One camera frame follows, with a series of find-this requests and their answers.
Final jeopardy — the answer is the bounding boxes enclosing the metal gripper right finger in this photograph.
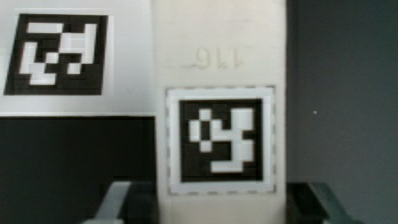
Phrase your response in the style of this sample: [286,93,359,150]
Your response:
[286,182,364,224]

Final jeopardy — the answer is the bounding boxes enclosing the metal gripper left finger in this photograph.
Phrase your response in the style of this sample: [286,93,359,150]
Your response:
[82,181,160,224]

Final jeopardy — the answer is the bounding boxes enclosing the white marker paper sheet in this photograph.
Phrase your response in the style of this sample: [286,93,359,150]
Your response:
[0,0,154,118]

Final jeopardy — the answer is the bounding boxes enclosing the white leg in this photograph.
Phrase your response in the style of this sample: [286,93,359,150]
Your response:
[153,0,288,224]

